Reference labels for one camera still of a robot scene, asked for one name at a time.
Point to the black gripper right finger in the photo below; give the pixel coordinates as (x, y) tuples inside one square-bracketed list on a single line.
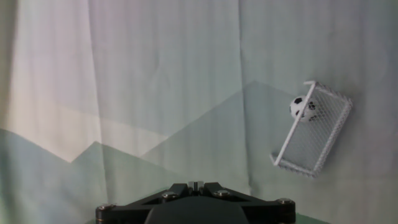
[(258, 207)]

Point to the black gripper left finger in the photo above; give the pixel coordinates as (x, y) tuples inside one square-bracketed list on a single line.
[(136, 207)]

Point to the blue green patterned tablecloth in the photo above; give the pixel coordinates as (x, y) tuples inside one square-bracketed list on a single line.
[(155, 93)]

